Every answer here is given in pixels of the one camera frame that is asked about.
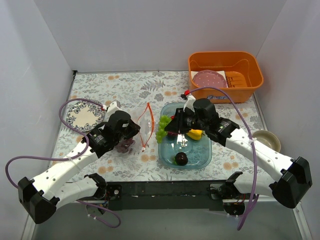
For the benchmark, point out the green grape bunch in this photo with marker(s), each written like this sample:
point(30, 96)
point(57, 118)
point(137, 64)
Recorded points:
point(161, 133)

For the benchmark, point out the pink dotted plate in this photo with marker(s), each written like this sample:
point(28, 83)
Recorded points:
point(223, 84)

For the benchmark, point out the dark purple plum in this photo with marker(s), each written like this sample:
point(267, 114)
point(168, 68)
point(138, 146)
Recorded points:
point(181, 159)

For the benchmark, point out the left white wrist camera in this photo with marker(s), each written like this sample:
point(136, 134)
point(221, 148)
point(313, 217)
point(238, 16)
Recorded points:
point(113, 107)

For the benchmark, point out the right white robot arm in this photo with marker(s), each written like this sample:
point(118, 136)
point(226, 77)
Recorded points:
point(288, 179)

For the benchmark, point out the red grape bunch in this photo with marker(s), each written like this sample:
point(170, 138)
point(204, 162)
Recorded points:
point(126, 146)

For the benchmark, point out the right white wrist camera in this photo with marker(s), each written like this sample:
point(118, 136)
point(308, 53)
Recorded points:
point(189, 100)

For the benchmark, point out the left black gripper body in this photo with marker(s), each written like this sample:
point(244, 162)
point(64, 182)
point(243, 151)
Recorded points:
point(132, 127)

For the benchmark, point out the floral tablecloth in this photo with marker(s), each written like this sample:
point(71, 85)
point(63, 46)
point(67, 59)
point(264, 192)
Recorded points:
point(134, 90)

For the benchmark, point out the clear zip top bag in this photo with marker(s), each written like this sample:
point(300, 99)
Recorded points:
point(144, 117)

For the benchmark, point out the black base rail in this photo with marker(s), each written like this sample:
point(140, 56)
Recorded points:
point(168, 195)

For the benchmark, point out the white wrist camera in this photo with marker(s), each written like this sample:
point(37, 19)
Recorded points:
point(189, 100)
point(113, 107)

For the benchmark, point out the yellow bell pepper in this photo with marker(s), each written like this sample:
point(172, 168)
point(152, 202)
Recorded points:
point(195, 134)

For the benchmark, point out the blue floral plate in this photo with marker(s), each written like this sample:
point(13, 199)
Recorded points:
point(84, 115)

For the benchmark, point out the purple onion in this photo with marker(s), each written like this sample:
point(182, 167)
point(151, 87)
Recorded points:
point(171, 134)

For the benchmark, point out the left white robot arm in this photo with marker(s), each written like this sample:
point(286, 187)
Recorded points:
point(42, 195)

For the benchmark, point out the orange plastic basin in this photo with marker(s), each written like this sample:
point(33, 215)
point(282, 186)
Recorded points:
point(235, 72)

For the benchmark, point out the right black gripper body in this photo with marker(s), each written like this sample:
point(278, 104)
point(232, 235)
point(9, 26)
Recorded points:
point(178, 121)

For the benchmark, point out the blue transparent plastic tray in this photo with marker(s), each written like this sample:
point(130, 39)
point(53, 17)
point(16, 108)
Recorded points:
point(199, 152)

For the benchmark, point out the beige ceramic bowl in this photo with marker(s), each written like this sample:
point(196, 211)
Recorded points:
point(268, 138)

